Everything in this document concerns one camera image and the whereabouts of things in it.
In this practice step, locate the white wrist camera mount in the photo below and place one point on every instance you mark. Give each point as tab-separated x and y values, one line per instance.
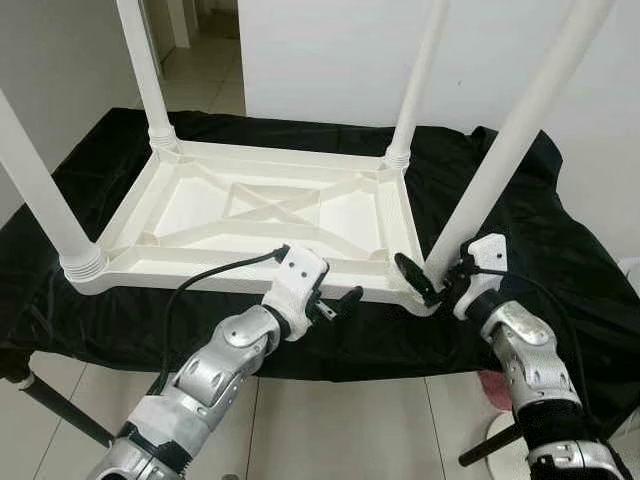
298	280
490	252

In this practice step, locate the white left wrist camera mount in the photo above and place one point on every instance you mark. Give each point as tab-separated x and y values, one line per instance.
298	280

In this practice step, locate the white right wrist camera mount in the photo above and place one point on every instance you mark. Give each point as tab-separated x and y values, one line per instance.
490	252

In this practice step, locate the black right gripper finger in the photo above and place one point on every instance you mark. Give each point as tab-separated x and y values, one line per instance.
413	277

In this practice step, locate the white plastic table top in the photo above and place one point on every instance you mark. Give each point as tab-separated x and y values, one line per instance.
200	215

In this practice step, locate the black cloth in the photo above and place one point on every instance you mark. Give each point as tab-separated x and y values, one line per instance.
570	270

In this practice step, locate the pink object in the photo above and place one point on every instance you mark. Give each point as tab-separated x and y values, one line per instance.
493	390

